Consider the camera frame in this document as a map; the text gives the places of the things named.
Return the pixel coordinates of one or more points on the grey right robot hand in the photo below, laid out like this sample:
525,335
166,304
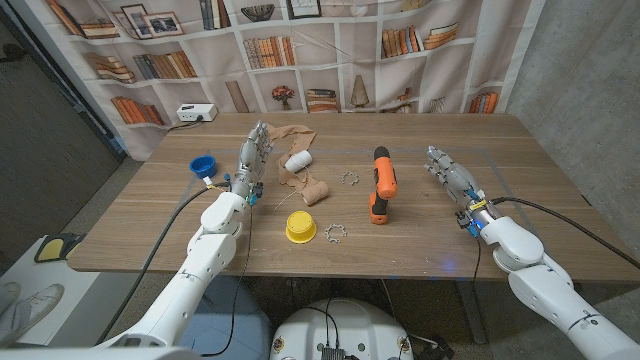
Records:
457,180

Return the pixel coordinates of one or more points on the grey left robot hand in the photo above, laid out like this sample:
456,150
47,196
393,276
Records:
250,160

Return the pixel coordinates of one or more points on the orange black electric screwdriver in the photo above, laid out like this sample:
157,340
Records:
385,180

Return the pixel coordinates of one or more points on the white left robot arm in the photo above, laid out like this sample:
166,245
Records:
205,260

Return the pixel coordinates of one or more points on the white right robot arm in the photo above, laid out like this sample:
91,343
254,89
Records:
540,285

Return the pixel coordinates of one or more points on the blue plastic cup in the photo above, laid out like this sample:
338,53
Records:
203,166

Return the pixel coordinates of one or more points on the white twine spool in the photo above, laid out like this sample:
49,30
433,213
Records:
298,161

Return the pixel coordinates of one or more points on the white power adapter box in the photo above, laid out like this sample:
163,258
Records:
196,112

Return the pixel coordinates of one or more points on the yellow plastic cup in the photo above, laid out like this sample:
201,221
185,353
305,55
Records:
300,227

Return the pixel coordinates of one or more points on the printed bookshelf backdrop cloth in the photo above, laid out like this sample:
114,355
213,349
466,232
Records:
320,75

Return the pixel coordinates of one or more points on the grey table leg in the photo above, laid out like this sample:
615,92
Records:
472,315

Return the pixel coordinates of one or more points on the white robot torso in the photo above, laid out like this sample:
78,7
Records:
350,325

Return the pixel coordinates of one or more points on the yellow black pad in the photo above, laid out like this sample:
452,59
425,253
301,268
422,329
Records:
52,248

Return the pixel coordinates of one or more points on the white platform board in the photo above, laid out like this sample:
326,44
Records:
75,300

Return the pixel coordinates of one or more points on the white shoe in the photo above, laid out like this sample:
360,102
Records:
7,295
30,310

